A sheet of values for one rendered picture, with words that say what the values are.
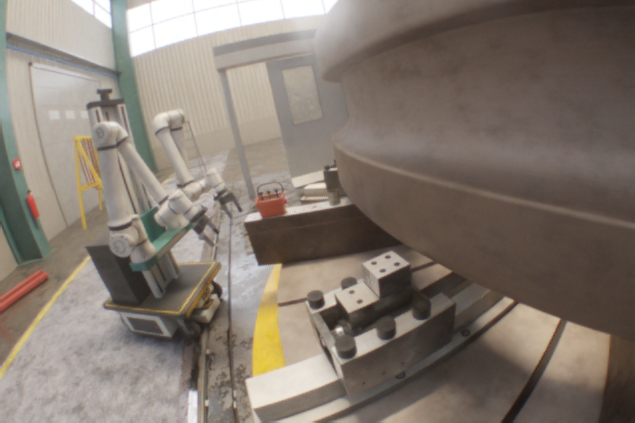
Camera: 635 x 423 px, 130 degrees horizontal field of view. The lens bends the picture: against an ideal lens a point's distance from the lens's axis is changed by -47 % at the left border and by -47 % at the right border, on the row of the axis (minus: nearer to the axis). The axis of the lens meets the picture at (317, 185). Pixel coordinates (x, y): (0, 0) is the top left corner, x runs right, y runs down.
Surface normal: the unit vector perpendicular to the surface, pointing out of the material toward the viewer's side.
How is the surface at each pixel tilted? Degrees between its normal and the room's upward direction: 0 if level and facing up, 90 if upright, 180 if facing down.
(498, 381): 0
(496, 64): 90
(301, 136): 90
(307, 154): 90
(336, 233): 90
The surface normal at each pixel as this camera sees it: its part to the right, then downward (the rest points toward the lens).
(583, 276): -0.81, 0.32
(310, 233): -0.04, 0.30
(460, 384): -0.20, -0.94
